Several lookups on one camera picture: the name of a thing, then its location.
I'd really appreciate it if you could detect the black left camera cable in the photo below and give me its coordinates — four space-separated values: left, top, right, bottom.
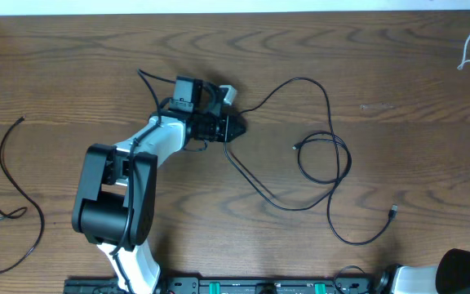
108 68 179 294

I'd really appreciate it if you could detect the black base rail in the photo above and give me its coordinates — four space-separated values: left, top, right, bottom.
62 277 377 294

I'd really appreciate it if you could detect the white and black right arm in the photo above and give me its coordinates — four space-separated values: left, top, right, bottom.
374 248 470 294

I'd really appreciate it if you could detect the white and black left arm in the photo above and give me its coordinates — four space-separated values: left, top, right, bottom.
72 76 246 293

